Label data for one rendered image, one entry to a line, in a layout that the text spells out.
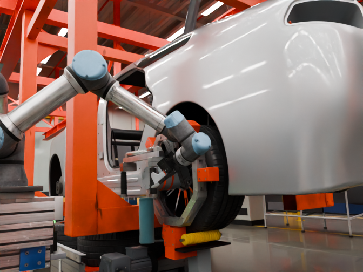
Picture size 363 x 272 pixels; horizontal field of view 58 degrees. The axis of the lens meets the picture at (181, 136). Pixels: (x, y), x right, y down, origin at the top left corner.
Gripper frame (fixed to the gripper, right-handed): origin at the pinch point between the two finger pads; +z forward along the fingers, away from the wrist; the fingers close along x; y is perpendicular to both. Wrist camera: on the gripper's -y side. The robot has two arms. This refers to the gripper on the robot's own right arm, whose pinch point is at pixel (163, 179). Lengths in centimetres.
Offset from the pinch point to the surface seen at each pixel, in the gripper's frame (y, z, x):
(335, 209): -212, 172, -325
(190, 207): -21.6, 21.5, -17.3
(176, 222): -24.7, 38.1, -15.2
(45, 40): 214, 205, -144
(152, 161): 10.0, 14.5, -12.3
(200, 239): -40, 33, -17
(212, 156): -8.3, 4.7, -37.2
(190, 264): -51, 54, -14
